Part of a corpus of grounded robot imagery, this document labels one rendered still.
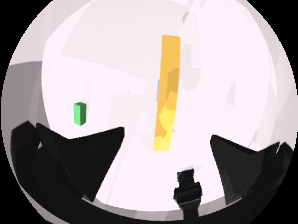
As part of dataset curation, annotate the green rectangular block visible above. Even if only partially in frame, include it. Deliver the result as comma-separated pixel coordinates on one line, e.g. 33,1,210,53
73,101,86,127

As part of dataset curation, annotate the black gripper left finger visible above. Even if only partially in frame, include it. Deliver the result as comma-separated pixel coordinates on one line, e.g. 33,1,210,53
36,123,124,202

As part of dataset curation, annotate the yellow bar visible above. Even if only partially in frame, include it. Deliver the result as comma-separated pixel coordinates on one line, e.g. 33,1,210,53
153,35,181,152

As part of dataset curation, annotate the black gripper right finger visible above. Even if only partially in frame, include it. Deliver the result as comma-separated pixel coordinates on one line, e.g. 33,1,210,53
210,135,279,205

